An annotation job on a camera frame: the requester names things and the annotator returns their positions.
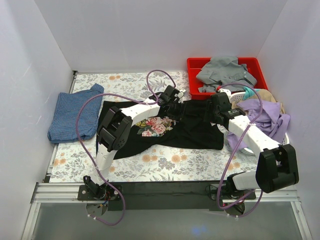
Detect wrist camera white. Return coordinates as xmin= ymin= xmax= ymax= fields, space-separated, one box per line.
xmin=174 ymin=89 xmax=186 ymax=104
xmin=216 ymin=88 xmax=232 ymax=96

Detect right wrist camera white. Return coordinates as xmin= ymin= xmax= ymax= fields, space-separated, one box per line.
xmin=216 ymin=88 xmax=232 ymax=96

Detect beige garment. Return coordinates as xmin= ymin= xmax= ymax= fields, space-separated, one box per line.
xmin=247 ymin=89 xmax=278 ymax=103

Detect floral patterned table mat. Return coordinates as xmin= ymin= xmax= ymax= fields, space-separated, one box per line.
xmin=48 ymin=71 xmax=258 ymax=183

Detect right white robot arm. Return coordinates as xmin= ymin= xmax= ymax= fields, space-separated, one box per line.
xmin=206 ymin=92 xmax=300 ymax=199

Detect lilac purple shirt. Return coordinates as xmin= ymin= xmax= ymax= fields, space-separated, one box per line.
xmin=232 ymin=99 xmax=291 ymax=143

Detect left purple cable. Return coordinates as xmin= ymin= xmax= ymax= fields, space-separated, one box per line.
xmin=75 ymin=69 xmax=177 ymax=226

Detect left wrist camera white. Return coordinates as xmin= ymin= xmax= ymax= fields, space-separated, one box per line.
xmin=174 ymin=89 xmax=186 ymax=104

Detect red plastic bin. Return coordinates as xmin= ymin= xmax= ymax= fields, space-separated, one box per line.
xmin=186 ymin=57 xmax=268 ymax=100

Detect blue checkered folded shirt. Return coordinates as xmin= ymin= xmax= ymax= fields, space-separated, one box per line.
xmin=47 ymin=84 xmax=104 ymax=144

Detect teal garment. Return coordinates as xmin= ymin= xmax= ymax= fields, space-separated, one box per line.
xmin=242 ymin=86 xmax=260 ymax=101

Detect aluminium frame rail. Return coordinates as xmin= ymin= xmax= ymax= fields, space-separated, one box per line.
xmin=22 ymin=183 xmax=312 ymax=240

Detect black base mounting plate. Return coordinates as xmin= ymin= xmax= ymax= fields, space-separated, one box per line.
xmin=76 ymin=180 xmax=257 ymax=214

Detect grey shirt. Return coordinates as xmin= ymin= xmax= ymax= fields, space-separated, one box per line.
xmin=196 ymin=56 xmax=257 ymax=93

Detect white plastic laundry basket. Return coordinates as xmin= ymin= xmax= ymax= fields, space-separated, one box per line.
xmin=229 ymin=91 xmax=290 ymax=156

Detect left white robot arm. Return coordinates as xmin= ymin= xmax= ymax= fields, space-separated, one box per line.
xmin=83 ymin=85 xmax=185 ymax=200

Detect black floral print t-shirt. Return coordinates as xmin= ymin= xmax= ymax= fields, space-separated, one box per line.
xmin=114 ymin=100 xmax=224 ymax=160

